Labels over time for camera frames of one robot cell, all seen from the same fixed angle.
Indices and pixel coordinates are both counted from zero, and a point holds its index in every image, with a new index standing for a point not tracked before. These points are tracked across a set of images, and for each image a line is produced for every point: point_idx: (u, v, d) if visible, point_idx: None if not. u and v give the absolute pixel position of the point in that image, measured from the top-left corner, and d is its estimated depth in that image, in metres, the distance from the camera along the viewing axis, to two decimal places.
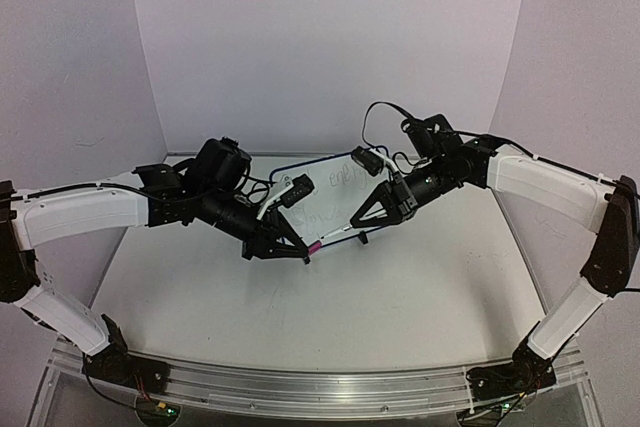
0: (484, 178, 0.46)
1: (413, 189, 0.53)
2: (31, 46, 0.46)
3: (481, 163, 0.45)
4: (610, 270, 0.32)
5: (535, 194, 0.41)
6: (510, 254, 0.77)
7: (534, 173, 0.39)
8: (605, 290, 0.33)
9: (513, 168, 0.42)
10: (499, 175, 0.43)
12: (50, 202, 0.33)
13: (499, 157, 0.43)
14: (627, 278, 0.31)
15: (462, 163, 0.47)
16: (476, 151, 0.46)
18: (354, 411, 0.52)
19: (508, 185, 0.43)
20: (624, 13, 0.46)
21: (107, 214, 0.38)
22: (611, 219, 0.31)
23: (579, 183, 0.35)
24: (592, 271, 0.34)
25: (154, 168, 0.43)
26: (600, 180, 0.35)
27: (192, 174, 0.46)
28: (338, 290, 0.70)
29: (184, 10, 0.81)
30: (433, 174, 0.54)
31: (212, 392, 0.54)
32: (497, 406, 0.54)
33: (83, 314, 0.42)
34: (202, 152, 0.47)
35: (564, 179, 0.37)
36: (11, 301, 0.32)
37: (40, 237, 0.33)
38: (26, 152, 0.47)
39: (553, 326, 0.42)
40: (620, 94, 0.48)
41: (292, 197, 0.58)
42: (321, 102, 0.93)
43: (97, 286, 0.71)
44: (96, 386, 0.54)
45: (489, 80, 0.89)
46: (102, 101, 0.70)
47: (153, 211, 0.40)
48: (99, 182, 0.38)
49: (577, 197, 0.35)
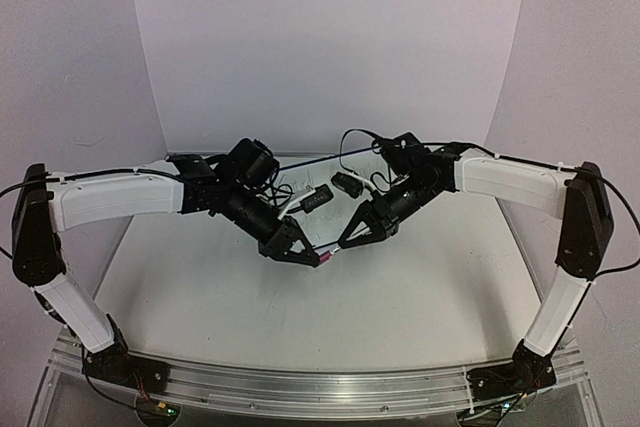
0: (453, 182, 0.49)
1: (392, 202, 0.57)
2: (31, 46, 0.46)
3: (448, 169, 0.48)
4: (581, 253, 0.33)
5: (503, 192, 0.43)
6: (510, 254, 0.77)
7: (495, 171, 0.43)
8: (581, 273, 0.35)
9: (477, 169, 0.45)
10: (466, 177, 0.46)
12: (87, 186, 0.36)
13: (463, 161, 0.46)
14: (597, 258, 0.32)
15: (431, 171, 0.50)
16: (442, 158, 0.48)
18: (354, 411, 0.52)
19: (474, 185, 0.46)
20: (620, 13, 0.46)
21: (143, 200, 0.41)
22: (573, 204, 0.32)
23: (540, 174, 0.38)
24: (566, 258, 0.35)
25: (188, 158, 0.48)
26: (559, 169, 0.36)
27: (226, 167, 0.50)
28: (338, 290, 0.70)
29: (184, 10, 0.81)
30: (409, 189, 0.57)
31: (212, 392, 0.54)
32: (497, 406, 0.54)
33: (91, 306, 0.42)
34: (238, 150, 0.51)
35: (526, 172, 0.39)
36: (32, 284, 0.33)
37: (71, 220, 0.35)
38: (23, 154, 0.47)
39: (543, 323, 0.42)
40: (617, 94, 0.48)
41: (312, 203, 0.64)
42: (320, 102, 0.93)
43: (98, 286, 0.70)
44: (96, 386, 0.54)
45: (490, 81, 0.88)
46: (101, 100, 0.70)
47: (185, 197, 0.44)
48: (136, 168, 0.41)
49: (540, 187, 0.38)
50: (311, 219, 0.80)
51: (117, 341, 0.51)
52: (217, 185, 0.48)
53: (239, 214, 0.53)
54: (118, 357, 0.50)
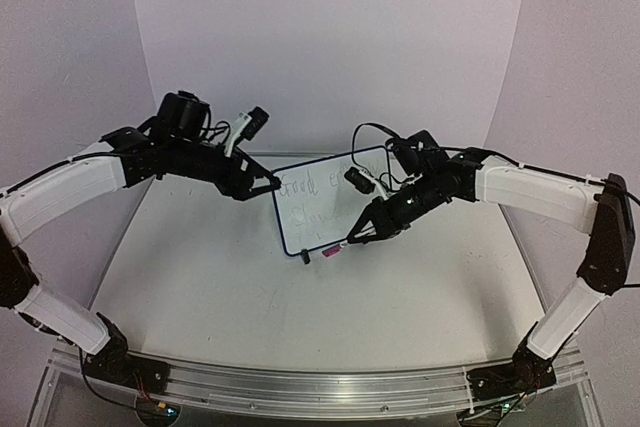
0: (473, 191, 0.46)
1: (402, 208, 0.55)
2: (31, 47, 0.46)
3: (468, 177, 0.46)
4: (606, 270, 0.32)
5: (522, 203, 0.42)
6: (511, 254, 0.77)
7: (522, 183, 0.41)
8: (604, 289, 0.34)
9: (500, 178, 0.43)
10: (488, 187, 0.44)
12: (29, 189, 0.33)
13: (485, 170, 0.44)
14: (623, 275, 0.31)
15: (448, 179, 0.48)
16: (462, 166, 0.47)
18: (354, 411, 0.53)
19: (496, 195, 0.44)
20: (618, 14, 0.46)
21: (87, 186, 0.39)
22: (603, 221, 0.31)
23: (568, 186, 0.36)
24: (589, 273, 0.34)
25: (119, 133, 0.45)
26: (588, 181, 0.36)
27: (156, 129, 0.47)
28: (338, 290, 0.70)
29: (184, 11, 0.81)
30: (414, 196, 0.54)
31: (211, 392, 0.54)
32: (497, 406, 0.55)
33: (81, 311, 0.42)
34: (162, 108, 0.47)
35: (551, 183, 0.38)
36: (13, 305, 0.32)
37: (28, 226, 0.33)
38: (23, 154, 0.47)
39: (550, 328, 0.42)
40: (616, 94, 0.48)
41: (252, 130, 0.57)
42: (320, 102, 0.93)
43: (95, 292, 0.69)
44: (93, 386, 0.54)
45: (490, 80, 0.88)
46: (101, 100, 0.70)
47: (125, 169, 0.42)
48: (72, 157, 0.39)
49: (566, 201, 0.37)
50: (313, 218, 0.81)
51: (114, 336, 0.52)
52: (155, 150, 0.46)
53: (192, 168, 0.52)
54: (122, 351, 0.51)
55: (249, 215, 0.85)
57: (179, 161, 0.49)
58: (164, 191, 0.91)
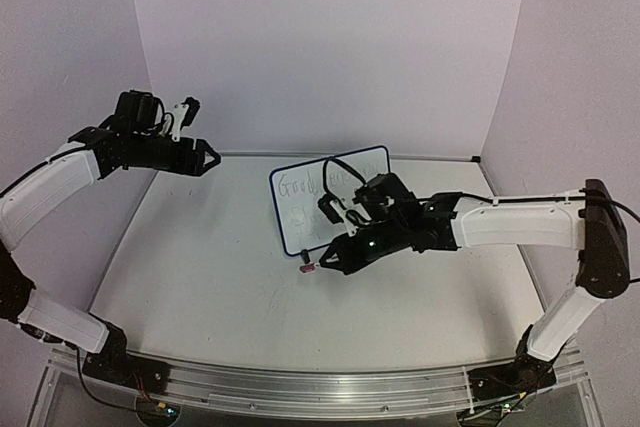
0: (453, 241, 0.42)
1: (369, 251, 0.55)
2: (31, 47, 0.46)
3: (445, 229, 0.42)
4: (608, 278, 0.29)
5: (512, 237, 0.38)
6: (510, 254, 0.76)
7: (505, 219, 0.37)
8: (610, 294, 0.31)
9: (477, 222, 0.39)
10: (467, 233, 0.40)
12: (15, 194, 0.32)
13: (459, 218, 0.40)
14: (625, 279, 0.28)
15: (426, 234, 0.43)
16: (437, 220, 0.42)
18: (354, 411, 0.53)
19: (480, 237, 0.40)
20: (615, 15, 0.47)
21: (68, 183, 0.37)
22: (594, 236, 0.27)
23: (549, 210, 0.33)
24: (592, 283, 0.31)
25: (83, 131, 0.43)
26: (567, 198, 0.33)
27: (117, 122, 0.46)
28: (336, 291, 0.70)
29: (183, 11, 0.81)
30: (376, 238, 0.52)
31: (211, 392, 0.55)
32: (497, 406, 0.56)
33: (79, 311, 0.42)
34: (120, 103, 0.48)
35: (532, 212, 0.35)
36: (17, 316, 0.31)
37: (17, 232, 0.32)
38: (25, 154, 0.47)
39: (552, 332, 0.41)
40: (613, 95, 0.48)
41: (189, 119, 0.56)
42: (320, 102, 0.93)
43: (95, 292, 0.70)
44: (88, 385, 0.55)
45: (489, 80, 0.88)
46: (102, 100, 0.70)
47: (99, 162, 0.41)
48: (48, 157, 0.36)
49: (552, 225, 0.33)
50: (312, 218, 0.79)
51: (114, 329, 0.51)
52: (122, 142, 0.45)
53: (156, 155, 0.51)
54: (122, 342, 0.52)
55: (248, 215, 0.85)
57: (144, 149, 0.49)
58: (163, 191, 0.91)
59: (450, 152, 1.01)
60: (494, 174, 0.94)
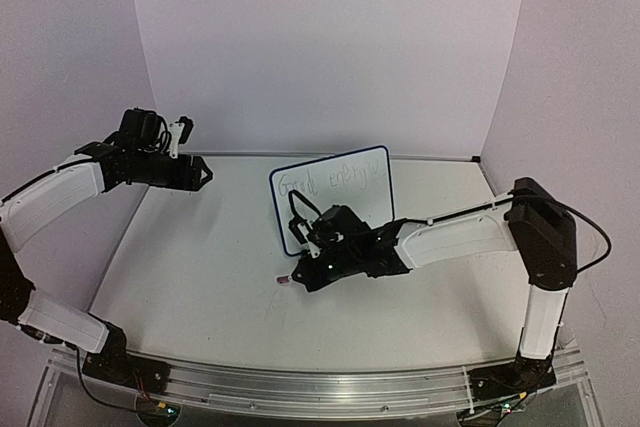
0: (403, 263, 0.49)
1: (330, 271, 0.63)
2: (30, 47, 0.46)
3: (391, 260, 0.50)
4: (555, 269, 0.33)
5: (454, 251, 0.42)
6: (510, 254, 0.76)
7: (437, 238, 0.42)
8: (561, 283, 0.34)
9: (416, 244, 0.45)
10: (411, 256, 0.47)
12: (23, 197, 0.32)
13: (401, 243, 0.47)
14: (569, 267, 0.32)
15: (377, 264, 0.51)
16: (383, 252, 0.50)
18: (354, 410, 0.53)
19: (423, 257, 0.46)
20: (615, 15, 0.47)
21: (73, 193, 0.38)
22: (523, 237, 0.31)
23: (478, 218, 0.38)
24: (542, 277, 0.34)
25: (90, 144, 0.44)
26: (493, 205, 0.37)
27: (123, 139, 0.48)
28: (336, 291, 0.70)
29: (183, 12, 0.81)
30: (334, 262, 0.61)
31: (211, 392, 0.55)
32: (497, 407, 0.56)
33: (79, 311, 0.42)
34: (126, 122, 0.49)
35: (465, 221, 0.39)
36: (17, 317, 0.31)
37: (21, 237, 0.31)
38: (25, 155, 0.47)
39: (536, 332, 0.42)
40: (613, 96, 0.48)
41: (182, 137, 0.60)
42: (320, 102, 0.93)
43: (94, 292, 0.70)
44: (86, 385, 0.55)
45: (489, 80, 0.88)
46: (102, 101, 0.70)
47: (104, 176, 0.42)
48: (55, 168, 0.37)
49: (484, 232, 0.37)
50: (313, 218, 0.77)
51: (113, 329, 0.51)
52: (126, 157, 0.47)
53: (151, 171, 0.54)
54: (122, 342, 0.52)
55: (248, 215, 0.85)
57: (143, 165, 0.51)
58: (163, 191, 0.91)
59: (450, 152, 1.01)
60: (494, 175, 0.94)
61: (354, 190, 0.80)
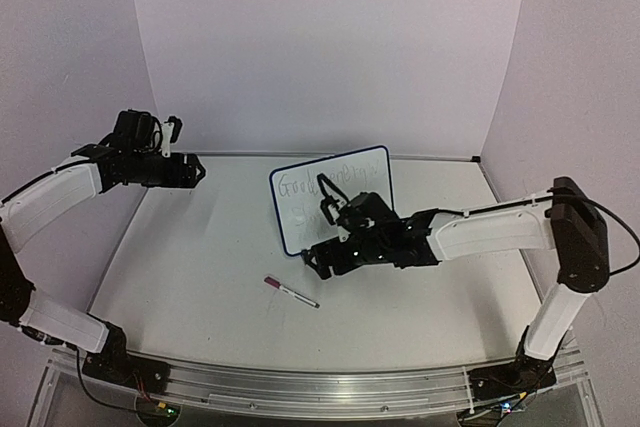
0: (433, 255, 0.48)
1: (356, 258, 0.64)
2: (29, 46, 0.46)
3: (422, 249, 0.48)
4: (590, 272, 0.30)
5: (490, 246, 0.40)
6: (510, 254, 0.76)
7: (471, 230, 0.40)
8: (591, 287, 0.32)
9: (450, 236, 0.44)
10: (442, 247, 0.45)
12: (24, 197, 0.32)
13: (434, 233, 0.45)
14: (604, 270, 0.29)
15: (407, 253, 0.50)
16: (415, 240, 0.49)
18: (354, 411, 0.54)
19: (455, 249, 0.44)
20: (615, 16, 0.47)
21: (73, 193, 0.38)
22: (566, 235, 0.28)
23: (518, 213, 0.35)
24: (573, 278, 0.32)
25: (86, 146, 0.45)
26: (534, 201, 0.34)
27: (119, 140, 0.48)
28: (336, 291, 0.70)
29: (182, 11, 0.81)
30: (359, 249, 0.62)
31: (211, 392, 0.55)
32: (497, 407, 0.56)
33: (79, 311, 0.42)
34: (120, 124, 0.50)
35: (503, 217, 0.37)
36: (18, 319, 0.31)
37: (23, 236, 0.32)
38: (25, 155, 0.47)
39: (545, 332, 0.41)
40: (613, 96, 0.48)
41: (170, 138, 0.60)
42: (320, 102, 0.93)
43: (95, 292, 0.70)
44: (85, 385, 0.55)
45: (489, 80, 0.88)
46: (102, 101, 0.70)
47: (101, 176, 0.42)
48: (54, 168, 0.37)
49: (521, 228, 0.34)
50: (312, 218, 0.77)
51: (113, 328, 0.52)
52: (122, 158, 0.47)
53: (146, 172, 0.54)
54: (122, 342, 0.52)
55: (248, 215, 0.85)
57: (139, 167, 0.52)
58: (162, 192, 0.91)
59: (451, 152, 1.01)
60: (494, 175, 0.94)
61: (355, 189, 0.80)
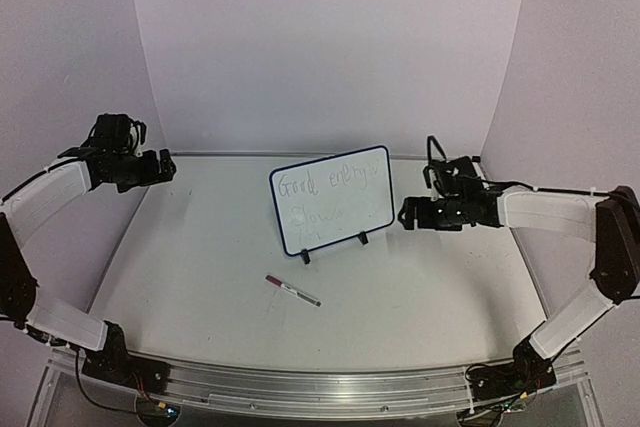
0: (497, 217, 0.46)
1: (439, 217, 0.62)
2: (29, 46, 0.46)
3: (492, 204, 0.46)
4: (617, 277, 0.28)
5: (547, 223, 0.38)
6: (510, 254, 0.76)
7: (533, 201, 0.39)
8: (614, 298, 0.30)
9: (517, 202, 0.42)
10: (507, 212, 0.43)
12: (24, 193, 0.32)
13: (504, 195, 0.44)
14: (633, 281, 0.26)
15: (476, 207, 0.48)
16: (488, 196, 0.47)
18: (354, 411, 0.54)
19: (518, 219, 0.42)
20: (615, 16, 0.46)
21: (65, 190, 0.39)
22: (606, 226, 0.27)
23: (573, 198, 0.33)
24: (602, 279, 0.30)
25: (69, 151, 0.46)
26: (593, 193, 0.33)
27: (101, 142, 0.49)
28: (336, 291, 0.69)
29: (182, 11, 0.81)
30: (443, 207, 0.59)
31: (211, 392, 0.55)
32: (497, 406, 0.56)
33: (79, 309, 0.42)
34: (98, 126, 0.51)
35: (560, 198, 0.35)
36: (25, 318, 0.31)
37: (25, 233, 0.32)
38: (25, 155, 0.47)
39: (556, 328, 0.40)
40: (613, 96, 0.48)
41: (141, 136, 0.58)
42: (320, 102, 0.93)
43: (95, 292, 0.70)
44: (83, 384, 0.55)
45: (489, 80, 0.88)
46: (103, 101, 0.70)
47: (91, 173, 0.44)
48: (47, 168, 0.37)
49: (571, 212, 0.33)
50: (311, 219, 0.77)
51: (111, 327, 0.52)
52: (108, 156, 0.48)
53: (133, 169, 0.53)
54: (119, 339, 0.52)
55: (248, 215, 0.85)
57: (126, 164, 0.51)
58: (162, 191, 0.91)
59: (450, 151, 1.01)
60: (494, 175, 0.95)
61: (354, 190, 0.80)
